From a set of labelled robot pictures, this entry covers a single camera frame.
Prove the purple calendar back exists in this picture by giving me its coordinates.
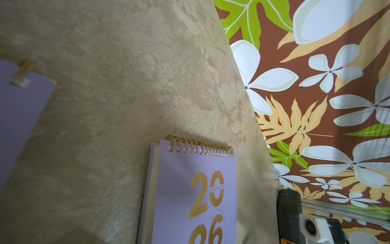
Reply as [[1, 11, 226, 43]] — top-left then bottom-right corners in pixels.
[[138, 135, 237, 244]]

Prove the purple calendar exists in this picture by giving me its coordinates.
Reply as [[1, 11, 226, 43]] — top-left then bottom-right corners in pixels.
[[138, 135, 237, 244], [1, 59, 55, 188]]

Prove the black tool case orange latch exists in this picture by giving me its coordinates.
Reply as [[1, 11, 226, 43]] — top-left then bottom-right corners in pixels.
[[277, 189, 302, 244]]

